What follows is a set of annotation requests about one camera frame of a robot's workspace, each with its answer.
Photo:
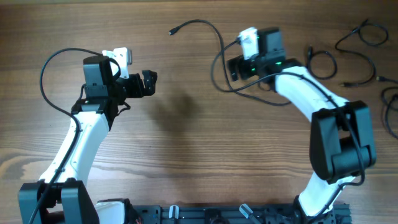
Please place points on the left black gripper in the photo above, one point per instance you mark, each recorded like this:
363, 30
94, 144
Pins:
138, 91

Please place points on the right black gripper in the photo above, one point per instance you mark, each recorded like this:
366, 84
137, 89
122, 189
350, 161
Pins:
240, 63

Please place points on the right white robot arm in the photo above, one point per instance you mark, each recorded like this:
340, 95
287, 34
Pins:
341, 137

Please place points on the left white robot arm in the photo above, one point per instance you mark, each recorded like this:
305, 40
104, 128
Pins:
60, 194

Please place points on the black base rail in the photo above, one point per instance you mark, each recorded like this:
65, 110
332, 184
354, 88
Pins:
274, 213

